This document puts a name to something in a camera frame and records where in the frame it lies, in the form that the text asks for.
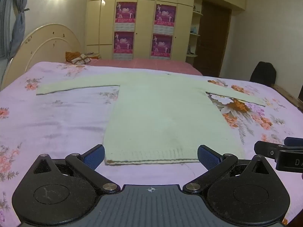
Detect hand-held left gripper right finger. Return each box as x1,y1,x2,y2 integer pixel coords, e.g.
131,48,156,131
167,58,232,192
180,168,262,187
183,144,271,194

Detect brown wooden door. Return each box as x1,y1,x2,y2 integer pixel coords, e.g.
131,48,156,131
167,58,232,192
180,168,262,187
193,0,232,77

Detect black backpack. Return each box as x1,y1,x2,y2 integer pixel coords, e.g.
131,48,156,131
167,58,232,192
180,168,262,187
250,61,277,87

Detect cream corner shelf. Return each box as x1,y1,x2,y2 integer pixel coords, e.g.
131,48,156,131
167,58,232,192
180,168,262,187
187,4,204,58

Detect pink bed sheet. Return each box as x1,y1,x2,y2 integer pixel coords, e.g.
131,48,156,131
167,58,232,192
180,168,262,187
87,57,204,76

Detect wooden bed frame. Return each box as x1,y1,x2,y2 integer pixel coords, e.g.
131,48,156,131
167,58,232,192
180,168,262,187
272,84,303,113

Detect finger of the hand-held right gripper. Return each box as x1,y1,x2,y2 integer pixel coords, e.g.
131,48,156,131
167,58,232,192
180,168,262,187
254,140,284,164
284,137,303,147

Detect lilac floral bed sheet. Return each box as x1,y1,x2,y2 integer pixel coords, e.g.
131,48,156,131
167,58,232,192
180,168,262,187
0,61,303,227

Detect blue-grey curtain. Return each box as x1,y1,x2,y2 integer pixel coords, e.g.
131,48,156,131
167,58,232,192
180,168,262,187
0,0,33,60

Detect cream curved headboard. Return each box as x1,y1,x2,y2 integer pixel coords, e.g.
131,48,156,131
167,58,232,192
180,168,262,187
0,23,82,91

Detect folded patterned clothes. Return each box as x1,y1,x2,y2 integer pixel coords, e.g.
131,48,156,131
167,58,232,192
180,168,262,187
70,54,92,65

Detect pink wall poster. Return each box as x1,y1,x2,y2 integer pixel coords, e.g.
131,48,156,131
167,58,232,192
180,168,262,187
151,33,173,60
113,31,135,60
154,4,177,33
115,2,138,30

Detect cream wardrobe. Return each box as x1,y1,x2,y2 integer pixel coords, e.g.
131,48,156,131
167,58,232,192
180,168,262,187
86,0,247,62

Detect pale yellow knit sweater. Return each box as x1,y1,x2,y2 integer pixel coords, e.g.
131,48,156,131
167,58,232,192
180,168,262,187
36,72,266,166

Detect orange cloth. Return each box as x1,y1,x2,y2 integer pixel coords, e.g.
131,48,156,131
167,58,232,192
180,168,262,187
65,51,82,63

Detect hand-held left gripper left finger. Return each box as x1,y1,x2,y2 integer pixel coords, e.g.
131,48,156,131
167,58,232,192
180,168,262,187
33,144,121,194

